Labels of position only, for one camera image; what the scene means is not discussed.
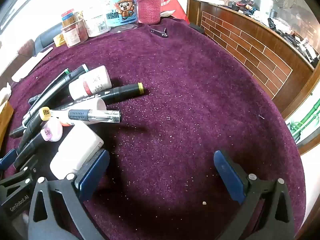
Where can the white jar with barcode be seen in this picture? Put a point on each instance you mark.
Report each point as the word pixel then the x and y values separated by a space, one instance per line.
pixel 96 22

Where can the black marker pink cap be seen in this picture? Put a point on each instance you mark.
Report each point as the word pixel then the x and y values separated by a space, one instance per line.
pixel 50 131

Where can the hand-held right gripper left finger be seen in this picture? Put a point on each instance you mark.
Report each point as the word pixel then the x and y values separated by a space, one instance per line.
pixel 93 176

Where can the white bottle red label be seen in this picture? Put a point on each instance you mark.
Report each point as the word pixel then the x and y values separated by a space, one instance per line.
pixel 100 80

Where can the clear plastic lid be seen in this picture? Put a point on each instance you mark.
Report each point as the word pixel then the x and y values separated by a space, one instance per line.
pixel 125 28

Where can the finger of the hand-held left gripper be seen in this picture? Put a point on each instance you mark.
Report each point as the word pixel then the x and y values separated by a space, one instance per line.
pixel 7 158

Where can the wooden counter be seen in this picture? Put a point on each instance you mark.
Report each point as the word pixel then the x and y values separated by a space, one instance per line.
pixel 250 45

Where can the bottle in pink knit sleeve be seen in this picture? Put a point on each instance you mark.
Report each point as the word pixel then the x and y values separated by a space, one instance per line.
pixel 148 7

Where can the thin black pen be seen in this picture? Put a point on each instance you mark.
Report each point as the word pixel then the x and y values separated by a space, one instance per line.
pixel 56 81

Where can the white paper sheet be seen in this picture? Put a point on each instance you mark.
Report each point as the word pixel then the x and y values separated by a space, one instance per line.
pixel 32 63

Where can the black marker pale yellow cap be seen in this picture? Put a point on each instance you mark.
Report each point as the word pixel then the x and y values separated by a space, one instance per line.
pixel 45 113

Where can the black marker teal cap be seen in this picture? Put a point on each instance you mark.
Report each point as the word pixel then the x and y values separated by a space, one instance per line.
pixel 75 73

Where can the yellow cardboard box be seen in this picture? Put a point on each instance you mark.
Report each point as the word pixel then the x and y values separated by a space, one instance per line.
pixel 5 120

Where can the purple glitter cloth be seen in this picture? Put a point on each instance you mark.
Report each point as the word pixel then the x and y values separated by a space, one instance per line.
pixel 187 105

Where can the stack of coloured tape rolls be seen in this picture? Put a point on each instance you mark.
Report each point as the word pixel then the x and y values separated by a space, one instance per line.
pixel 68 16

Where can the blue cartoon print tub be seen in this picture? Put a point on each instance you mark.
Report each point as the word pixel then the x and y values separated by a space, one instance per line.
pixel 120 10

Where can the black marker olive-yellow cap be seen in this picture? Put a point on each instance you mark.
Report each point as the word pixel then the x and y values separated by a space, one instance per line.
pixel 122 91

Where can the clear jar reddish contents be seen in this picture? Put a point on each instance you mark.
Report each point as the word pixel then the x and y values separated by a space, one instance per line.
pixel 73 35

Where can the white tube orange tip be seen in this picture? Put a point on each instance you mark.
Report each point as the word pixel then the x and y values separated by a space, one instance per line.
pixel 95 103

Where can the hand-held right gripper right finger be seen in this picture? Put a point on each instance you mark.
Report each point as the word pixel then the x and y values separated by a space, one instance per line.
pixel 228 177

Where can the bamboo painting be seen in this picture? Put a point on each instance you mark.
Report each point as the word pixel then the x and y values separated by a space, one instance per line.
pixel 305 122

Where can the red packet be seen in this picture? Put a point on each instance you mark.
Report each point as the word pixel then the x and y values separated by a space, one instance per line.
pixel 173 7

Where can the black leather sofa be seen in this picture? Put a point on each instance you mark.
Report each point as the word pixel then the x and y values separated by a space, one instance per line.
pixel 46 38

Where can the clear gel pen dark grip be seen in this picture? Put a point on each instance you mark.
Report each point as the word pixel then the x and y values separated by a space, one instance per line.
pixel 100 115

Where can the white tissue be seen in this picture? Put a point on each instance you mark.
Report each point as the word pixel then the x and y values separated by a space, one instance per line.
pixel 4 92

